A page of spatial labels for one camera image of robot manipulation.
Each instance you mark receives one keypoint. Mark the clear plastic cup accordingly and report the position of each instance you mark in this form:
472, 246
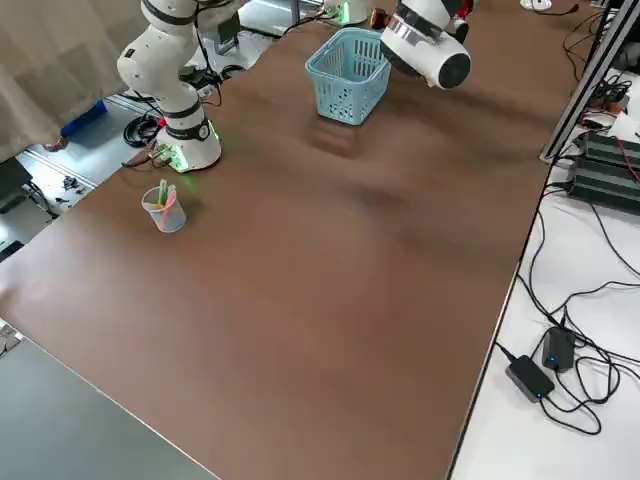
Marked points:
167, 217

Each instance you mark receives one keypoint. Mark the beige curtain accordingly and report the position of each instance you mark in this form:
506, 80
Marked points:
50, 75

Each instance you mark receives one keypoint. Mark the black power adapter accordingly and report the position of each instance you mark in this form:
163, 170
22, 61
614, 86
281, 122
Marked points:
557, 347

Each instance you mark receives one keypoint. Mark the aluminium frame post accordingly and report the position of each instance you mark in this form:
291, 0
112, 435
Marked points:
580, 95

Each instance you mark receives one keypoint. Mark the blue floor tool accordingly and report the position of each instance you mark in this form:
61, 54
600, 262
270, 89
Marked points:
85, 117

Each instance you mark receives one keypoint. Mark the pink marker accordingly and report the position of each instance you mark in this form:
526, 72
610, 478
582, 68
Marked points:
171, 199

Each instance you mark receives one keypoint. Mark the black finned power supply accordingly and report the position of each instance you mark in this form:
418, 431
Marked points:
602, 185
610, 150

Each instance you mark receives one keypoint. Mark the pale green marker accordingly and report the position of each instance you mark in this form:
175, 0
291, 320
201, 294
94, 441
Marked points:
162, 192

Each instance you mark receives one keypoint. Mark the grey power adapter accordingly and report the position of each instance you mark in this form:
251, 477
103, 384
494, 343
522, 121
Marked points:
531, 384

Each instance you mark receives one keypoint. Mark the light blue plastic basket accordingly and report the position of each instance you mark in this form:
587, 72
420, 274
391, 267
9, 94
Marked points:
345, 107

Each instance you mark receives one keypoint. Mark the white round device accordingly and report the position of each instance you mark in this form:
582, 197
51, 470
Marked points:
536, 4

